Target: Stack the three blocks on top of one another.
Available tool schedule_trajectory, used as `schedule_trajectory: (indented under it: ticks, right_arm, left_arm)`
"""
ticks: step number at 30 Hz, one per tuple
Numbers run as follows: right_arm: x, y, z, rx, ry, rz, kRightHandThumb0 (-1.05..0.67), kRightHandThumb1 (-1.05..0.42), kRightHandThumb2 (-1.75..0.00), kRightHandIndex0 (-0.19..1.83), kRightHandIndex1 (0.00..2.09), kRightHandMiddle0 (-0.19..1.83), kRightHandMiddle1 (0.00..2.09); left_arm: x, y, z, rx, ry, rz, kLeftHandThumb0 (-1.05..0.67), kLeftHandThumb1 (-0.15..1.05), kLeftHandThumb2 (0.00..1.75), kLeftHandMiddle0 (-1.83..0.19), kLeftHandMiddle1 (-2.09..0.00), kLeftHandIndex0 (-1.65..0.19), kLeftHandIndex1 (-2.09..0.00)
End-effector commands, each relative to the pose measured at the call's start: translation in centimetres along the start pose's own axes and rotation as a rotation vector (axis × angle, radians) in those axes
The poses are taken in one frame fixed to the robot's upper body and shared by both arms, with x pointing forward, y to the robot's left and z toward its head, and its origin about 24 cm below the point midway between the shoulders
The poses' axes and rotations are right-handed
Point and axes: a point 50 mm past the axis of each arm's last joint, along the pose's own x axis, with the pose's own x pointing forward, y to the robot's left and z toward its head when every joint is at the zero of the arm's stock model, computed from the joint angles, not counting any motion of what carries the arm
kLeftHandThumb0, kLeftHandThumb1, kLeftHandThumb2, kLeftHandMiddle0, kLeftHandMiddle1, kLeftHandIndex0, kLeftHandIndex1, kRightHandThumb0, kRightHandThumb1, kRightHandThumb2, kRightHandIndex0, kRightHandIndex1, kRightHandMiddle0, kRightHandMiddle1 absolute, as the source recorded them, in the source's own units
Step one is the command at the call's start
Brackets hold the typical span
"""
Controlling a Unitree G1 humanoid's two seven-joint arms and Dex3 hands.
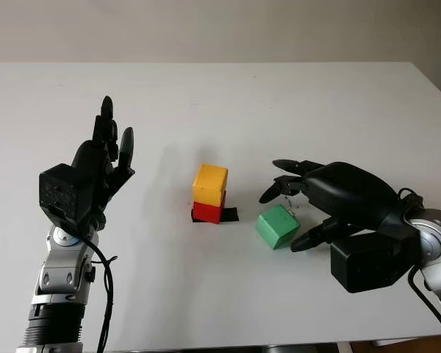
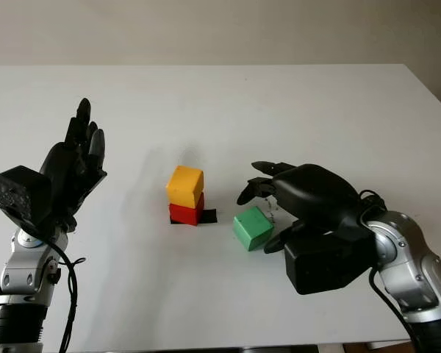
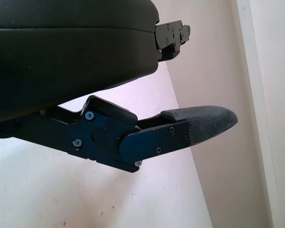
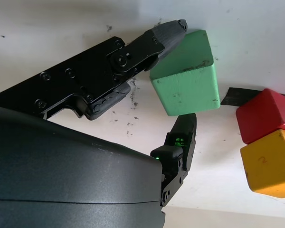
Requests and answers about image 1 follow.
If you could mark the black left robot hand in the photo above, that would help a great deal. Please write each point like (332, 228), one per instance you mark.
(99, 165)

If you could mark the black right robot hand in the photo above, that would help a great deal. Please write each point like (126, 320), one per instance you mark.
(353, 195)

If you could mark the green cube block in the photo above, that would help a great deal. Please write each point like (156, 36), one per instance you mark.
(277, 228)

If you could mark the yellow cube block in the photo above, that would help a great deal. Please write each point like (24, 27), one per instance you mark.
(209, 184)

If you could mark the red cube block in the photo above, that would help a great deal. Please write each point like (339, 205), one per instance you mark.
(207, 213)

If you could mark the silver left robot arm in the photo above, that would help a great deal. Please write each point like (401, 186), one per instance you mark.
(59, 272)

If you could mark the black tape strip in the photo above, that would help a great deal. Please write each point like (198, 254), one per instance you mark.
(231, 215)

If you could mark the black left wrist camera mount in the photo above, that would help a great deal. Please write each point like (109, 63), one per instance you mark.
(62, 191)

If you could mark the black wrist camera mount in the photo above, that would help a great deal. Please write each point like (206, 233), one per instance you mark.
(62, 191)
(371, 264)

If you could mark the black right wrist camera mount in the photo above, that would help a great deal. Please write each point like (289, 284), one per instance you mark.
(371, 264)

